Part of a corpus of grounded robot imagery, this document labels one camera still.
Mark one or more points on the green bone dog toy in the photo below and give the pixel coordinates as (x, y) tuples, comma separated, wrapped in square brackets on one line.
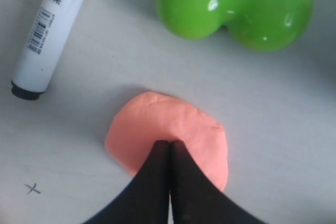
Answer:
[(264, 25)]

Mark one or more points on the black and white marker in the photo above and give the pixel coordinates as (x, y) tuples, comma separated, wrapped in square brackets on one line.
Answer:
[(43, 48)]

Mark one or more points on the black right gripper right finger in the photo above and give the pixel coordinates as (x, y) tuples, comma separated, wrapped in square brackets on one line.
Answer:
[(194, 198)]

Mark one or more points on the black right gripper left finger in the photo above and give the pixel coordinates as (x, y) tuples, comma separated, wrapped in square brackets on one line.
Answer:
[(146, 198)]

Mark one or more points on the orange putty blob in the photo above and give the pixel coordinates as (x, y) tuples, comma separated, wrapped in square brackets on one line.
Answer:
[(152, 116)]

